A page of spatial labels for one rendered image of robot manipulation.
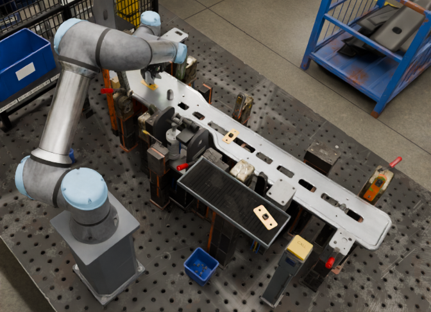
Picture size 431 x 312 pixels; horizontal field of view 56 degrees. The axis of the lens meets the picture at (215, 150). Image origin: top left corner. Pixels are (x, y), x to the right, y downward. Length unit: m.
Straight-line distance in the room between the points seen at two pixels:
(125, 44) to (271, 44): 2.83
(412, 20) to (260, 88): 1.77
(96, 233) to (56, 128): 0.34
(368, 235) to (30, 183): 1.15
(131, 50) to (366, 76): 2.68
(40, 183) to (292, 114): 1.47
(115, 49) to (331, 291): 1.25
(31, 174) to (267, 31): 3.15
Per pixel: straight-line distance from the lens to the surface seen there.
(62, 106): 1.23
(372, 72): 3.69
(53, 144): 1.24
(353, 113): 3.49
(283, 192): 1.46
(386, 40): 3.47
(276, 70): 3.64
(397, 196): 2.17
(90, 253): 1.34
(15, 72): 1.88
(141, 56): 1.22
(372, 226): 1.64
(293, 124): 2.26
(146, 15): 1.66
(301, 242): 1.32
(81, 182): 1.20
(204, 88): 1.91
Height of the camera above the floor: 2.30
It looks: 52 degrees down
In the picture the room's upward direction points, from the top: 8 degrees clockwise
